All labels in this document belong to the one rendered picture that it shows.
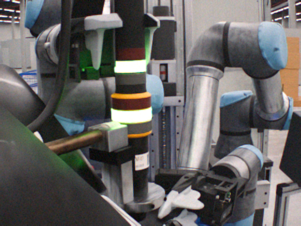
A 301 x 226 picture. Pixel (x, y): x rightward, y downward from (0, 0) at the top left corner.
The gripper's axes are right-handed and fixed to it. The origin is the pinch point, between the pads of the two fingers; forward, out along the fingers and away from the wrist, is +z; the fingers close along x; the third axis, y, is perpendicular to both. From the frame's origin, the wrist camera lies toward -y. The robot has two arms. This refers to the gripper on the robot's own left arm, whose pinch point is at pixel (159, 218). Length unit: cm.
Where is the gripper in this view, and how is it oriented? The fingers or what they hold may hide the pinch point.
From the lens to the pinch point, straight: 58.8
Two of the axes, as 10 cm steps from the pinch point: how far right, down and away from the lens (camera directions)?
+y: 8.3, 1.9, -5.3
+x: -0.6, 9.7, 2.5
